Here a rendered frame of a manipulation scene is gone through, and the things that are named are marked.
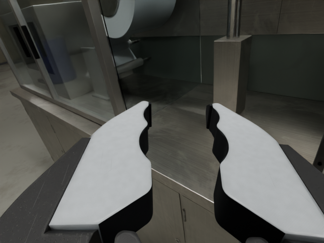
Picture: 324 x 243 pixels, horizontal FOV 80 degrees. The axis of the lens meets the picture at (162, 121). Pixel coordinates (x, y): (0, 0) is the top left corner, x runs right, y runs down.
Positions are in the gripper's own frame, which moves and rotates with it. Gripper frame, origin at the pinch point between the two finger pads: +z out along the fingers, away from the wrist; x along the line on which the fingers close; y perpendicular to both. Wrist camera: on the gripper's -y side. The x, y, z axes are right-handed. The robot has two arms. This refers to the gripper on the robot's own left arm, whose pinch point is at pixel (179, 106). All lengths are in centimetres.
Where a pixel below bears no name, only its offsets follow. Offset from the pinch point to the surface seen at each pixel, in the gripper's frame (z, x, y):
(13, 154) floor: 159, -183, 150
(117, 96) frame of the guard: 47, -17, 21
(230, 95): 53, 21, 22
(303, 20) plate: 66, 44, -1
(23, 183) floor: 112, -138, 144
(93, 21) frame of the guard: 46, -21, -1
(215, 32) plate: 86, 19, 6
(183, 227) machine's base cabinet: 28, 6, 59
